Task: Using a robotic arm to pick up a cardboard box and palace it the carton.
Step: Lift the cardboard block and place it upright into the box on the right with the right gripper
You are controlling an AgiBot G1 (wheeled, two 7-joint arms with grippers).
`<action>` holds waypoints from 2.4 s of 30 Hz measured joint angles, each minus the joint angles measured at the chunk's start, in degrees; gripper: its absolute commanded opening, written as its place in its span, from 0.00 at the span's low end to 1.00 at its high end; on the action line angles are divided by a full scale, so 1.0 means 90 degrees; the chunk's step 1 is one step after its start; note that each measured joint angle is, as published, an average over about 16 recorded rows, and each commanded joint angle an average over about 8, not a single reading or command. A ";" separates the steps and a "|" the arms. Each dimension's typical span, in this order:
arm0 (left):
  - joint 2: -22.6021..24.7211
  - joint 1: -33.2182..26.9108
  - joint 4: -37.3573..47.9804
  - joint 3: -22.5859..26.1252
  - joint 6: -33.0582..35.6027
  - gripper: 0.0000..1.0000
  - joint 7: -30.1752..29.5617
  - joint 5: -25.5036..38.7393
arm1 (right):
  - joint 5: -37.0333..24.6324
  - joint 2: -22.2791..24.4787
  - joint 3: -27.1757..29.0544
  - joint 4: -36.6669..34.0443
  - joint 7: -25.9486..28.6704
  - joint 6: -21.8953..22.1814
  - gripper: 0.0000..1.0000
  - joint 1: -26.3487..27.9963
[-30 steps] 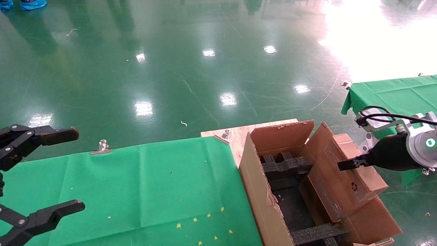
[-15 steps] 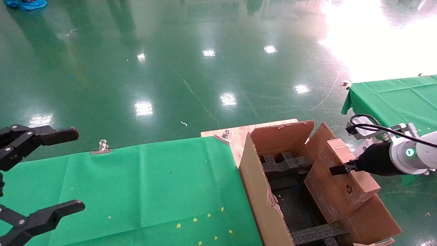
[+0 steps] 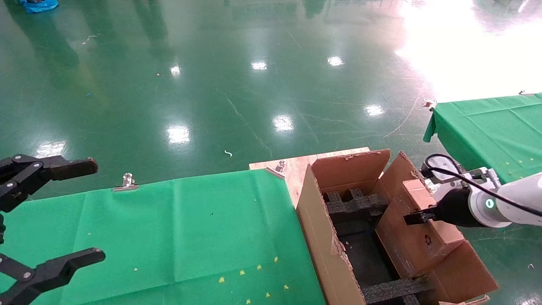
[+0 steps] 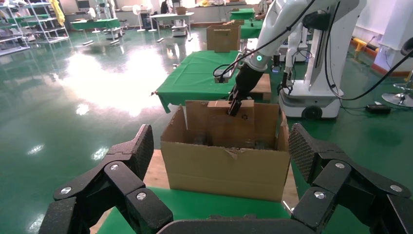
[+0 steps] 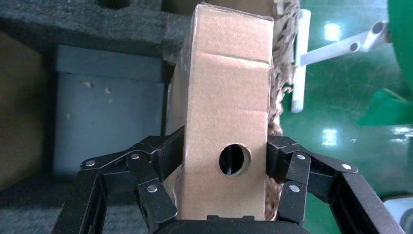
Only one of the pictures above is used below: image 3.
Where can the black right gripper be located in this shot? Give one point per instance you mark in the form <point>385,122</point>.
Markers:
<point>455,208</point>

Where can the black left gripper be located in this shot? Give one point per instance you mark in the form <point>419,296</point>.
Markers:
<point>1,228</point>

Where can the small brown cardboard box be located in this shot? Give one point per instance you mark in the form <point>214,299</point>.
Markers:
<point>427,254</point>

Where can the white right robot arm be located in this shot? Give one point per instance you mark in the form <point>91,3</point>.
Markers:
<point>521,195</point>

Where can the large open cardboard carton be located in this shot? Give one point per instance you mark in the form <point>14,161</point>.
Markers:
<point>317,228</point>

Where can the black foam insert block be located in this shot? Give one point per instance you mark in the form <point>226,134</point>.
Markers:
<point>351,205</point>
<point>394,290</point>

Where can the silver binder clip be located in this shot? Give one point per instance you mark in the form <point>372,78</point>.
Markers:
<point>277,169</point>
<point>429,103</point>
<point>125,183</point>
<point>523,92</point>

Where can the green tablecloth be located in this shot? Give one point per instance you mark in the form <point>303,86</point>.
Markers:
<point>169,233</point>
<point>487,127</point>

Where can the blue shoe cover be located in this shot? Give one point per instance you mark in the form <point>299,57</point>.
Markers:
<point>38,5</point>

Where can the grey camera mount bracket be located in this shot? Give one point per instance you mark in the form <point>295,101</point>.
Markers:
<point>480,176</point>

